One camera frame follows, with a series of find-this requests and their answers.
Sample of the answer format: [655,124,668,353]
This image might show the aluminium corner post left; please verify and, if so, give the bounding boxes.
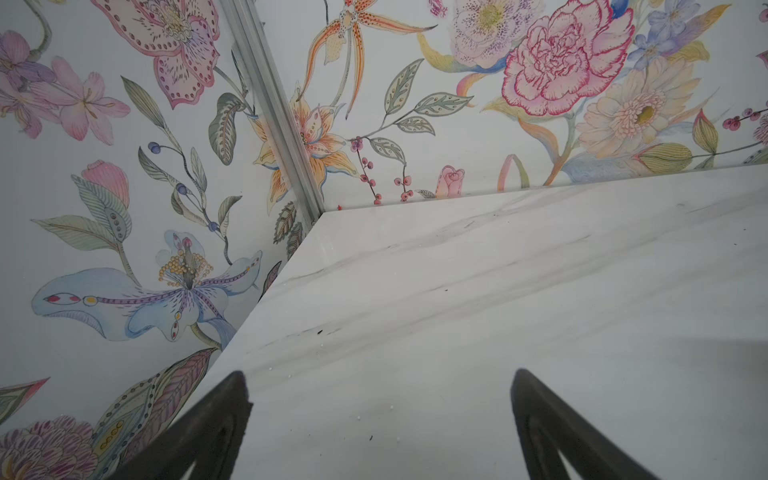
[221,0,324,226]

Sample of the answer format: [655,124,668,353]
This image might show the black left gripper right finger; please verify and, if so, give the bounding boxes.
[510,369,656,479]

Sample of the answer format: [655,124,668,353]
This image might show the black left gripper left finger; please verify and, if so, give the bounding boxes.
[111,371,253,479]

